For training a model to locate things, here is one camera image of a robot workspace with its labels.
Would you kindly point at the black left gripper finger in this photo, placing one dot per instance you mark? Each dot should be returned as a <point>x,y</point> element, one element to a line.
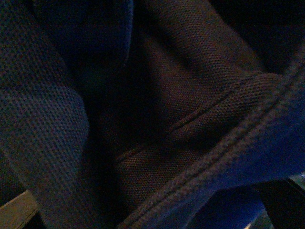
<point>284,202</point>

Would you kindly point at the dark navy shirt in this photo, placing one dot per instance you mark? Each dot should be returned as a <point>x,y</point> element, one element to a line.
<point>147,114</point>

